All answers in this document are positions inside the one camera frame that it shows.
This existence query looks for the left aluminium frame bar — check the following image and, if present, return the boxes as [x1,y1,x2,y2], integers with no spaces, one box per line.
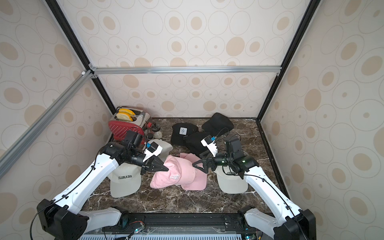
[1,70,93,177]

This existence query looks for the horizontal aluminium frame bar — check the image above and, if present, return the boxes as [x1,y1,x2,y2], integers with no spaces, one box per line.
[93,66,282,75]

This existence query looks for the beige Colorado cap right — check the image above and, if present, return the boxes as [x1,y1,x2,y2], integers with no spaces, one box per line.
[215,166,249,194]

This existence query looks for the pink cap with logo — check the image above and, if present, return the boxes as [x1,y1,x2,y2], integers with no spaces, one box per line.
[150,155,195,189]

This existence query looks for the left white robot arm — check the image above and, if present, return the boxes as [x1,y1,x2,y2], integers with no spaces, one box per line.
[35,131,169,240]

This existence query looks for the black cap rear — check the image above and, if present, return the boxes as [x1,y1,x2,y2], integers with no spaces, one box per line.
[202,113,234,137]

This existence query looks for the beige Colorado cap left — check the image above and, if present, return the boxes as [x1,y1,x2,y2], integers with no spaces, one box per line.
[108,163,141,198]

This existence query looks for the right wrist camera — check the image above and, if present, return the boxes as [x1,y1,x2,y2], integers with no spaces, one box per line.
[201,135,218,157]

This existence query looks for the black cap white patch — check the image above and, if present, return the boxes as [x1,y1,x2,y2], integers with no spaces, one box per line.
[171,123,199,147]

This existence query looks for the black cap middle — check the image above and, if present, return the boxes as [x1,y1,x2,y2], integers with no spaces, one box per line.
[183,132,211,157]

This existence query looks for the red polka dot toaster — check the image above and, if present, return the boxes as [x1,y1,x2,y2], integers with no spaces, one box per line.
[108,107,153,144]

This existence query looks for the yellow toast slices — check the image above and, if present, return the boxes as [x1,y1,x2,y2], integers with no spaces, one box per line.
[116,108,137,122]

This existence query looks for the beige colorado cap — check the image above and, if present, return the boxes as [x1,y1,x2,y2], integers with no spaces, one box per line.
[108,163,141,198]
[215,166,249,194]

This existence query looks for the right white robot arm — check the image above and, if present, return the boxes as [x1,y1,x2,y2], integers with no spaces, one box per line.
[193,136,317,240]

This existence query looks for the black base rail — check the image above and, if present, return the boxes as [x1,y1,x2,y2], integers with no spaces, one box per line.
[77,212,301,240]

